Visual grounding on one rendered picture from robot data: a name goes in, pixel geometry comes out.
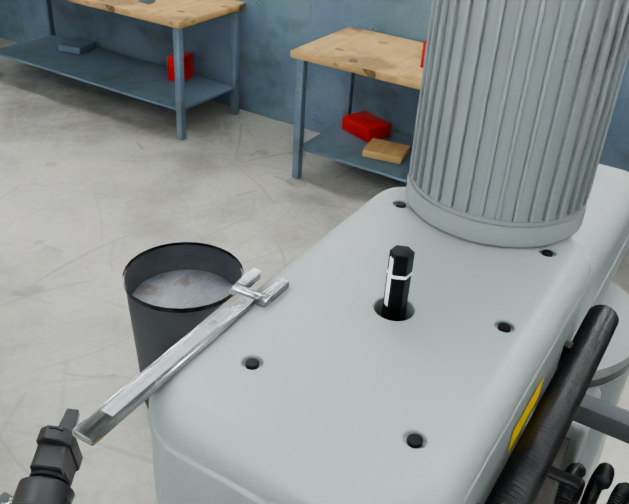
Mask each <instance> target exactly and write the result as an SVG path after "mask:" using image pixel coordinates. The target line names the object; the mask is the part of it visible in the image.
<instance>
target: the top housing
mask: <svg viewBox="0 0 629 504"><path fill-rule="evenodd" d="M396 245H401V246H409V247H410V248H411V249H412V250H413V251H414V252H415V255H414V262H413V268H412V275H411V282H410V288H409V295H408V301H407V308H406V315H405V321H391V320H387V319H384V318H382V317H381V314H382V307H383V299H384V291H385V283H386V276H387V268H388V260H389V253H390V249H392V248H393V247H394V246H396ZM591 273H592V262H591V259H590V256H589V254H588V252H587V251H586V250H585V249H584V247H583V246H582V245H581V244H580V243H578V242H577V241H575V240H574V239H572V238H570V237H569V238H567V239H564V240H562V241H559V242H557V243H554V244H550V245H546V246H541V247H533V248H504V247H495V246H489V245H483V244H479V243H474V242H471V241H467V240H464V239H461V238H458V237H455V236H452V235H450V234H448V233H445V232H443V231H441V230H439V229H437V228H435V227H434V226H432V225H430V224H429V223H428V222H426V221H425V220H424V219H422V218H421V217H420V216H419V215H418V214H417V213H416V212H415V211H414V210H413V209H412V207H411V206H410V204H409V203H408V201H407V198H406V187H395V188H390V189H387V190H384V191H382V192H381V193H379V194H378V195H376V196H375V197H374V198H372V199H371V200H370V201H368V202H367V203H366V204H365V205H363V206H362V207H361V208H360V209H358V210H357V211H356V212H354V213H353V214H352V215H351V216H349V217H348V218H347V219H346V220H344V221H343V222H342V223H340V224H339V225H338V226H337V227H335V228H334V229H333V230H332V231H330V232H329V233H328V234H326V235H325V236H324V237H323V238H321V239H320V240H319V241H317V242H316V243H315V244H314V245H312V246H311V247H310V248H309V249H307V250H306V251H305V252H303V253H302V254H301V255H300V256H298V257H297V258H296V259H295V260H293V261H292V262H291V263H289V264H288V265H287V266H286V267H284V268H283V269H282V270H281V271H279V272H278V273H277V274H275V275H274V276H273V277H272V278H270V279H269V280H268V281H266V282H265V283H264V284H263V285H261V286H260V287H259V288H258V289H256V290H255V291H258V292H260V293H263V292H264V291H265V290H266V289H267V288H269V287H270V286H271V285H272V284H273V283H274V282H276V281H277V280H278V279H281V278H283V279H286V280H288V281H289V288H288V289H286V290H285V291H284V292H283V293H282V294H281V295H280V296H279V297H278V298H276V299H275V300H274V301H273V302H270V304H268V305H267V306H266V307H261V306H258V305H256V304H254V306H253V307H252V308H251V309H249V310H248V311H247V312H246V313H245V314H244V315H243V316H241V317H240V318H239V319H238V320H237V321H236V322H235V323H233V324H232V325H231V326H230V327H229V328H228V329H227V330H225V331H224V332H223V333H222V334H221V335H220V336H219V337H217V338H216V339H215V340H214V341H213V342H212V343H211V344H209V345H208V346H207V347H206V348H205V349H204V350H203V351H202V352H200V353H199V354H198V355H197V356H196V357H195V358H194V359H192V360H191V361H190V362H189V363H188V364H187V365H186V366H184V367H183V368H182V369H181V370H180V371H179V372H178V373H176V374H175V375H174V376H173V377H172V378H171V379H170V380H168V381H167V382H166V383H165V384H164V385H163V386H162V387H160V388H159V389H158V390H157V391H156V392H155V393H154V394H152V395H151V396H150V397H149V412H150V428H151V440H152V452H153V465H154V477H155V490H156V501H157V504H477V503H478V504H484V503H485V501H486V500H487V497H488V496H489V494H490V492H491V491H492V488H493V487H494V484H495V483H496V482H497V479H498V478H499V475H500V474H501V472H502V470H503V469H504V466H505V465H506V462H507V461H508V459H509V457H510V456H511V453H512V452H513V449H514V448H515V446H516V444H517V442H518V440H519V439H520V436H521V435H522V432H523V431H524V429H525V428H526V425H527V424H528V421H529V420H530V418H531V416H532V414H533V413H534V410H535V409H536V406H537V405H538V403H539V402H540V399H541V398H542V395H543V394H544V392H545V390H546V388H547V386H548V385H549V382H550V381H551V379H552V378H553V375H554V374H555V372H556V369H557V368H558V363H559V360H560V357H561V353H562V350H563V347H564V344H565V343H566V341H567V340H569V341H571V339H572V336H573V332H574V329H575V326H576V322H577V319H578V316H579V313H580V309H581V306H582V303H583V299H584V296H585V293H586V289H587V286H588V282H589V279H590V276H591Z"/></svg>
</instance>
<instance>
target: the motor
mask: <svg viewBox="0 0 629 504"><path fill-rule="evenodd" d="M628 58H629V0H432V6H431V13H430V21H429V28H428V35H427V43H426V50H425V57H424V65H423V72H422V79H421V86H420V94H419V101H418V108H417V116H416V123H415V130H414V138H413V145H412V152H411V160H410V169H409V172H408V178H407V185H406V198H407V201H408V203H409V204H410V206H411V207H412V209H413V210H414V211H415V212H416V213H417V214H418V215H419V216H420V217H421V218H422V219H424V220H425V221H426V222H428V223H429V224H430V225H432V226H434V227H435V228H437V229H439V230H441V231H443V232H445V233H448V234H450V235H452V236H455V237H458V238H461V239H464V240H467V241H471V242H474V243H479V244H483V245H489V246H495V247H504V248H533V247H541V246H546V245H550V244H554V243H557V242H559V241H562V240H564V239H567V238H569V237H570V236H572V235H573V234H575V233H576V232H577V231H578V230H579V228H580V227H581V225H582V222H583V218H584V215H585V211H586V208H587V204H588V199H589V196H590V192H591V189H592V185H593V181H594V178H595V174H596V171H597V167H598V164H599V160H600V157H601V153H602V150H603V146H604V143H605V139H606V135H607V132H608V128H609V125H610V121H611V118H612V114H613V111H614V107H615V104H616V100H617V97H618V93H619V90H620V86H621V82H622V79H623V75H624V72H625V68H626V65H627V61H628Z"/></svg>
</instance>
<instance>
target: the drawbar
mask: <svg viewBox="0 0 629 504"><path fill-rule="evenodd" d="M414 255H415V252H414V251H413V250H412V249H411V248H410V247H409V246H401V245H396V246H394V247H393V248H392V249H390V253H389V260H388V268H387V269H389V261H390V256H391V257H392V258H393V259H394V261H393V268H392V275H393V276H401V277H406V276H408V275H409V274H410V273H411V272H412V268H413V262H414ZM387 276H388V273H387ZM387 276H386V283H385V291H384V299H385V292H386V284H387ZM410 282H411V276H410V277H409V278H407V279H406V280H401V279H392V277H391V283H390V291H389V298H388V305H387V306H386V305H385V304H384V299H383V307H382V314H381V317H382V318H384V319H387V320H391V321H405V315H406V308H407V301H408V295H409V288H410Z"/></svg>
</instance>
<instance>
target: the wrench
mask: <svg viewBox="0 0 629 504"><path fill-rule="evenodd" d="M260 278H261V270H259V269H256V268H253V269H251V270H250V271H249V272H248V273H246V274H245V275H244V276H243V277H241V278H240V279H239V280H238V281H236V284H234V285H233V286H232V287H230V289H229V294H231V295H233V297H231V298H230V299H229V300H228V301H227V302H225V303H224V304H223V305H222V306H221V307H219V308H218V309H217V310H216V311H215V312H213V313H212V314H211V315H210V316H209V317H207V318H206V319H205V320H204V321H202V322H201V323H200V324H199V325H198V326H196V327H195V328H194V329H193V330H192V331H190V332H189V333H188V334H187V335H186V336H184V337H183V338H182V339H181V340H180V341H178V342H177V343H176V344H175V345H173V346H172V347H171V348H170V349H169V350H167V351H166V352H165V353H164V354H163V355H161V356H160V357H159V358H158V359H157V360H155V361H154V362H153V363H152V364H151V365H149V366H148V367H147V368H146V369H144V370H143V371H142V372H141V373H140V374H138V375H137V376H136V377H135V378H134V379H132V380H131V381H130V382H129V383H128V384H126V385H125V386H124V387H123V388H122V389H120V390H119V391H118V392H117V393H115V394H114V395H113V396H112V397H111V398H109V399H108V400H107V401H106V402H105V403H103V404H102V405H101V406H100V407H99V408H97V409H96V410H95V411H94V412H93V413H91V414H90V415H89V416H88V417H86V418H85V419H84V420H83V421H82V422H80V423H79V424H78V425H77V426H76V427H74V428H73V430H72V435H73V436H74V437H76V438H78V439H79V440H81V441H83V442H85V443H87V444H89V445H90V446H94V445H95V444H96V443H98V442H99V441H100V440H101V439H102V438H103V437H104V436H106V435H107V434H108V433H109V432H110V431H111V430H112V429H114V428H115V427H116V426H117V425H118V424H119V423H120V422H122V421H123V420H124V419H125V418H126V417H127V416H128V415H130V414H131V413H132V412H133V411H134V410H135V409H136V408H138V407H139V406H140V405H141V404H142V403H143V402H144V401H146V400H147V399H148V398H149V397H150V396H151V395H152V394H154V393H155V392H156V391H157V390H158V389H159V388H160V387H162V386H163V385H164V384H165V383H166V382H167V381H168V380H170V379H171V378H172V377H173V376H174V375H175V374H176V373H178V372H179V371H180V370H181V369H182V368H183V367H184V366H186V365H187V364H188V363H189V362H190V361H191V360H192V359H194V358H195V357H196V356H197V355H198V354H199V353H200V352H202V351H203V350H204V349H205V348H206V347H207V346H208V345H209V344H211V343H212V342H213V341H214V340H215V339H216V338H217V337H219V336H220V335H221V334H222V333H223V332H224V331H225V330H227V329H228V328H229V327H230V326H231V325H232V324H233V323H235V322H236V321H237V320H238V319H239V318H240V317H241V316H243V315H244V314H245V313H246V312H247V311H248V310H249V309H251V308H252V307H253V306H254V304H256V305H258V306H261V307H266V306H267V305H268V304H270V302H273V301H274V300H275V299H276V298H278V297H279V296H280V295H281V294H282V293H283V292H284V291H285V290H286V289H288V288H289V281H288V280H286V279H283V278H281V279H278V280H277V281H276V282H274V283H273V284H272V285H271V286H270V287H269V288H267V289H266V290H265V291H264V292H263V293H260V292H258V291H255V290H253V289H250V287H251V286H252V285H254V284H255V283H256V282H257V281H258V280H260Z"/></svg>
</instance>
